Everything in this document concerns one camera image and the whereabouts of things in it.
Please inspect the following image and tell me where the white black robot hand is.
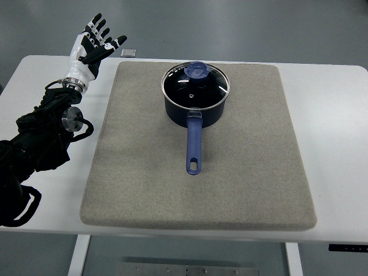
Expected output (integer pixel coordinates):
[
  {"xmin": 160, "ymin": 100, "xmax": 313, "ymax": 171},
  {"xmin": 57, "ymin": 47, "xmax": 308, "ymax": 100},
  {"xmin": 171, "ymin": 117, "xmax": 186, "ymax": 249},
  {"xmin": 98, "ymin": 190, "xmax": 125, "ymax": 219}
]
[{"xmin": 62, "ymin": 13, "xmax": 127, "ymax": 94}]

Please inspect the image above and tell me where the glass pot lid blue knob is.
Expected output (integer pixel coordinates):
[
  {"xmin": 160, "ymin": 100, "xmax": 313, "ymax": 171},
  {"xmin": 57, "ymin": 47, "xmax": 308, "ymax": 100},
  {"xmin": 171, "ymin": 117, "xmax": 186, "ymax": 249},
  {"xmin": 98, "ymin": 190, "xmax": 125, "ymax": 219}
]
[{"xmin": 162, "ymin": 61, "xmax": 230, "ymax": 110}]

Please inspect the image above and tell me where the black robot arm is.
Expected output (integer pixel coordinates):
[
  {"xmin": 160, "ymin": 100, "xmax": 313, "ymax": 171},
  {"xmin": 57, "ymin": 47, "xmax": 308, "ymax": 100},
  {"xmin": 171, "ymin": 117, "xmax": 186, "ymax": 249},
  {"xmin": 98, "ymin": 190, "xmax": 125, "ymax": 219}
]
[{"xmin": 1, "ymin": 78, "xmax": 94, "ymax": 227}]

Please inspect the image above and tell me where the small grey floor plate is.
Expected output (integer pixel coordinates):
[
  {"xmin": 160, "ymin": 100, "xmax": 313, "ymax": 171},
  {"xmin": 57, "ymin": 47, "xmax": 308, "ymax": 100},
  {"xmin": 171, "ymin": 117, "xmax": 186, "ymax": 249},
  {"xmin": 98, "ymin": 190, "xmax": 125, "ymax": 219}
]
[{"xmin": 121, "ymin": 48, "xmax": 136, "ymax": 58}]

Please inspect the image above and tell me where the dark blue saucepan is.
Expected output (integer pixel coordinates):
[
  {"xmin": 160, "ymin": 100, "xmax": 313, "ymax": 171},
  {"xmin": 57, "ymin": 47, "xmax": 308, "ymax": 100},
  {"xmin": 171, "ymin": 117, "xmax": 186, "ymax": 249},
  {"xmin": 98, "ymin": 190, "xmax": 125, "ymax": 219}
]
[{"xmin": 162, "ymin": 61, "xmax": 230, "ymax": 176}]

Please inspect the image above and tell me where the beige felt mat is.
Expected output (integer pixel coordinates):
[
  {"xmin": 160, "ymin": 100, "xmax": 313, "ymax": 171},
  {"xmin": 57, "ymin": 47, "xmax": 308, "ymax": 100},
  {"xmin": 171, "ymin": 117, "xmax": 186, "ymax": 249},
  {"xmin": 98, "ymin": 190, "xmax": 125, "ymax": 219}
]
[{"xmin": 79, "ymin": 60, "xmax": 317, "ymax": 231}]

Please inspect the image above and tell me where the white table leg left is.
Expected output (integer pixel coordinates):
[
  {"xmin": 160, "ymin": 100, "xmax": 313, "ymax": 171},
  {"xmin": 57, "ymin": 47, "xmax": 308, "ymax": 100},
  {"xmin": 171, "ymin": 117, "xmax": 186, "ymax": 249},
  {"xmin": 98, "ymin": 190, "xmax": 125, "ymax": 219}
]
[{"xmin": 67, "ymin": 235, "xmax": 91, "ymax": 276}]

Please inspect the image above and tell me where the white table leg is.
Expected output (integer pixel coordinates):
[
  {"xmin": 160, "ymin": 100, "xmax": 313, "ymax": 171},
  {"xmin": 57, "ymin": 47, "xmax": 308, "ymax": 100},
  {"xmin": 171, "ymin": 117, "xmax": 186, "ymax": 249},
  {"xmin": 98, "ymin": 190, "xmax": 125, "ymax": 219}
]
[
  {"xmin": 285, "ymin": 243, "xmax": 304, "ymax": 276},
  {"xmin": 67, "ymin": 235, "xmax": 91, "ymax": 276}
]

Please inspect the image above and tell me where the white table leg right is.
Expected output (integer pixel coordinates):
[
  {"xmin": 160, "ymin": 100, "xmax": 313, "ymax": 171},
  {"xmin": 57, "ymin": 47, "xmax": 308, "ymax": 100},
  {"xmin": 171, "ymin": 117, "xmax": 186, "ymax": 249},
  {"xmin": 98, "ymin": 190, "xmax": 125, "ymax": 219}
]
[{"xmin": 285, "ymin": 243, "xmax": 304, "ymax": 276}]

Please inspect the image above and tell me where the black table control panel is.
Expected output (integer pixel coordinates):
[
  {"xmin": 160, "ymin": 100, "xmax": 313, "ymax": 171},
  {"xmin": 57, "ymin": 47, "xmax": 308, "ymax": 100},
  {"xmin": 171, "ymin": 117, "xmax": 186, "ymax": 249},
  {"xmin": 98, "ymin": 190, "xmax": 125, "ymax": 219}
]
[{"xmin": 328, "ymin": 244, "xmax": 368, "ymax": 252}]

